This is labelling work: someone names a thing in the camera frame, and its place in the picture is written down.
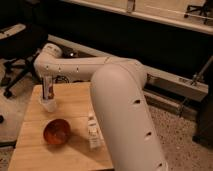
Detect black cable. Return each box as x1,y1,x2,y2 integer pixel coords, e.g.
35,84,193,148
53,74,73,84

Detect metal tripod stand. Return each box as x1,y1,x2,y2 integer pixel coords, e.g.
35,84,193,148
177,55,213,117

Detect black office chair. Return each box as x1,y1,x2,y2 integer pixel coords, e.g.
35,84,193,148
0,24,48,98

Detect distant black chair base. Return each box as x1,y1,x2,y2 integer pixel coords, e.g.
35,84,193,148
184,0,213,24

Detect metal floor rail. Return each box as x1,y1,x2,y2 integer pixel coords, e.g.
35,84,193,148
48,35,209,101

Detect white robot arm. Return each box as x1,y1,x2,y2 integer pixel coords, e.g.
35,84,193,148
34,43,168,171

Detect white tube bottle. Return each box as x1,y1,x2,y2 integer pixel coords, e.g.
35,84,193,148
88,113,101,149

